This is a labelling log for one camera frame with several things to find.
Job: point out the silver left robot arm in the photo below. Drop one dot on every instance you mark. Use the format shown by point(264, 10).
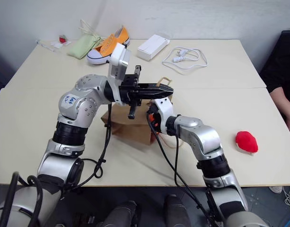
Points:
point(71, 104)

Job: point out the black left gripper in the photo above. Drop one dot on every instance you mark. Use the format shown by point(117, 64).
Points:
point(130, 91)

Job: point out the red plush toy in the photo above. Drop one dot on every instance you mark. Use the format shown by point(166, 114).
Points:
point(247, 142)

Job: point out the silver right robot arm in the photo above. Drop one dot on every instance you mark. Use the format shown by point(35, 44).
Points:
point(201, 139)

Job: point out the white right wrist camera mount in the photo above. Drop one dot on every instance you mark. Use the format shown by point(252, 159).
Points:
point(164, 111)

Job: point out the person in black shirt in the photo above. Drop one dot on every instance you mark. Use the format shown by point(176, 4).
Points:
point(280, 61)

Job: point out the brown paper bag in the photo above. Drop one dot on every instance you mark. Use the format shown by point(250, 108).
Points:
point(125, 125)

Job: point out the dark rounded shape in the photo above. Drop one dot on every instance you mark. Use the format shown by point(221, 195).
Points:
point(121, 214)
point(176, 210)

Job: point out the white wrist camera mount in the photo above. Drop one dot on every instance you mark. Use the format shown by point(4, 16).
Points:
point(164, 111)
point(118, 61)

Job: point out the white shoe on floor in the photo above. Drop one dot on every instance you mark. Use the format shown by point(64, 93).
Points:
point(276, 189)

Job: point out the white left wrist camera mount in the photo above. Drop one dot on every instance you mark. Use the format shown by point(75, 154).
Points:
point(118, 61)

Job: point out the orange canvas sneaker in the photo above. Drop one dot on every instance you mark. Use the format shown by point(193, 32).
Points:
point(107, 48)

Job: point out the person's bare forearm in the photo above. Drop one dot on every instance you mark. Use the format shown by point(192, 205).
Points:
point(283, 101)

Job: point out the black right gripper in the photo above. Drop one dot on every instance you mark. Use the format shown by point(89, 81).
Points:
point(153, 118)

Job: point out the white cardboard box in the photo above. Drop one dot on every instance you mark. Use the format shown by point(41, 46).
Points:
point(152, 47)

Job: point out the clear plastic wrapper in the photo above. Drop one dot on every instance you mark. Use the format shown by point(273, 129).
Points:
point(56, 44)

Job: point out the small red and green toy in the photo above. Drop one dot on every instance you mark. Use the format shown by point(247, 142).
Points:
point(62, 39)

